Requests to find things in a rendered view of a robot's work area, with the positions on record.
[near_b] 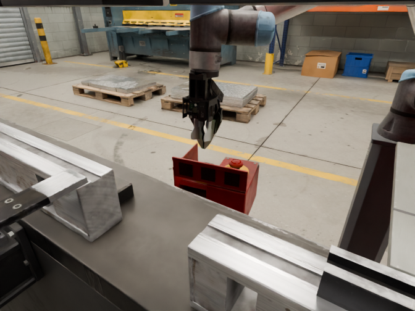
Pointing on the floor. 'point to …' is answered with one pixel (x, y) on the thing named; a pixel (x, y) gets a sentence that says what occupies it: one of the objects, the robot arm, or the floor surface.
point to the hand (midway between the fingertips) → (204, 143)
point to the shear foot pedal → (121, 60)
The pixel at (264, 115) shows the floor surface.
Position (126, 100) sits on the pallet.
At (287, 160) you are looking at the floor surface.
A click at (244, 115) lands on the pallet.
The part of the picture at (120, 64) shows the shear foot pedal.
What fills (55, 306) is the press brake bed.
